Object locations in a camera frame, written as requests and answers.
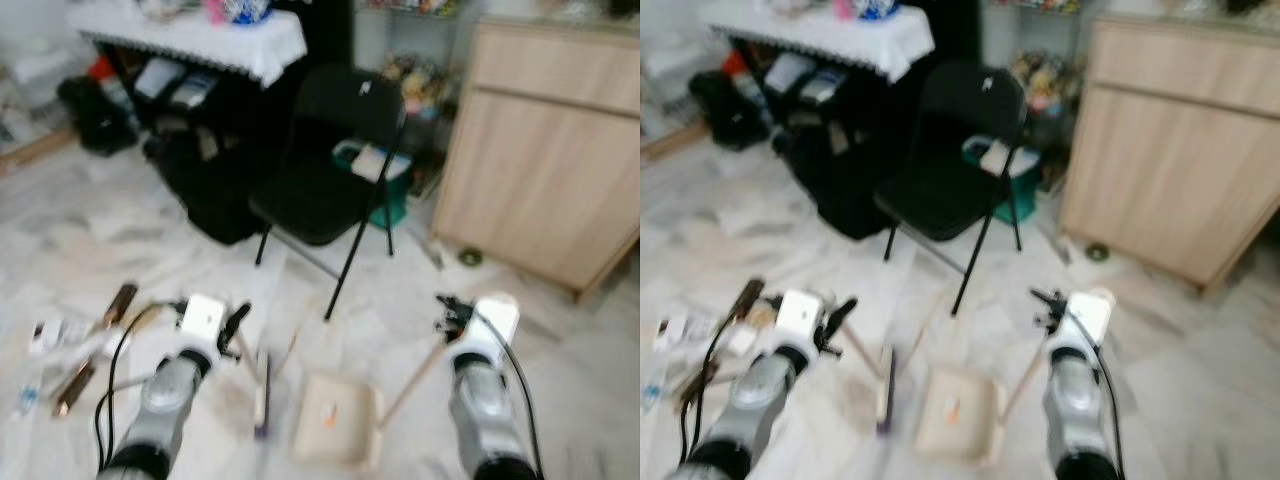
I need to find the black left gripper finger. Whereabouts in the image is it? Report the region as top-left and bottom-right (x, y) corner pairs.
(822, 297), (858, 342)
(222, 303), (252, 347)

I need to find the beige broom with purple bristles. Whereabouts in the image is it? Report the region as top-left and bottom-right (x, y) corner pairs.
(232, 325), (301, 441)
(843, 318), (931, 438)

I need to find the beige long-handled dustpan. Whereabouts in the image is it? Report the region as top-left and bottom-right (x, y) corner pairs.
(292, 290), (523, 471)
(914, 286), (1117, 468)

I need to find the brown snack bar wrapper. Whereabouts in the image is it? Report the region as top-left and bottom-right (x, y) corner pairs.
(732, 277), (767, 322)
(54, 360), (97, 417)
(682, 360), (723, 403)
(100, 283), (140, 332)

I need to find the green box with white pack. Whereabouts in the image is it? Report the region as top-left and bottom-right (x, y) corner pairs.
(333, 140), (412, 230)
(962, 135), (1042, 224)

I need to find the large black bag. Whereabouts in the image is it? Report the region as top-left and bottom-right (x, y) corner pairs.
(158, 128), (273, 247)
(788, 123), (898, 242)

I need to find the black folding chair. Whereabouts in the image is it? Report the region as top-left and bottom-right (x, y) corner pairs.
(248, 64), (409, 323)
(874, 60), (1031, 317)

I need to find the small white carton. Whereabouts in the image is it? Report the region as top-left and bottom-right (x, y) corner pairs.
(28, 318), (64, 354)
(655, 314), (692, 350)

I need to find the light wooden cabinet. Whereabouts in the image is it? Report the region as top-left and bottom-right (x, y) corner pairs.
(430, 15), (641, 301)
(1058, 12), (1280, 293)

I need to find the grey striped box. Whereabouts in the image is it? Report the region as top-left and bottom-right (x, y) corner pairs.
(172, 70), (219, 109)
(800, 66), (847, 105)

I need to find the small black bag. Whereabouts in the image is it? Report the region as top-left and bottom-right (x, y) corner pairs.
(689, 71), (768, 152)
(57, 75), (138, 157)

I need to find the white storage box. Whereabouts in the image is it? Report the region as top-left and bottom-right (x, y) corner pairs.
(133, 57), (187, 101)
(764, 52), (816, 97)

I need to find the glass display shelf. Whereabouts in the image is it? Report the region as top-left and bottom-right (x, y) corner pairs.
(352, 0), (481, 196)
(980, 0), (1101, 191)

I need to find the table with white lace cloth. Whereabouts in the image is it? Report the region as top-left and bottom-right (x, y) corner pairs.
(65, 0), (308, 131)
(700, 0), (936, 126)

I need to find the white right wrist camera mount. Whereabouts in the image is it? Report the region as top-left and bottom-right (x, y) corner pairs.
(470, 298), (521, 347)
(1065, 293), (1114, 346)

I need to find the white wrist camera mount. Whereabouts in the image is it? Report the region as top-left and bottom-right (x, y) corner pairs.
(775, 289), (824, 342)
(178, 294), (227, 347)
(470, 298), (521, 347)
(1065, 293), (1114, 346)

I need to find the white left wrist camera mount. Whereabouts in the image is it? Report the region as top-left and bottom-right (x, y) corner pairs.
(775, 289), (824, 342)
(178, 294), (227, 347)

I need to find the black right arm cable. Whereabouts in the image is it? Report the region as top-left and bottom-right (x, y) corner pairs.
(462, 305), (546, 480)
(1060, 305), (1128, 480)

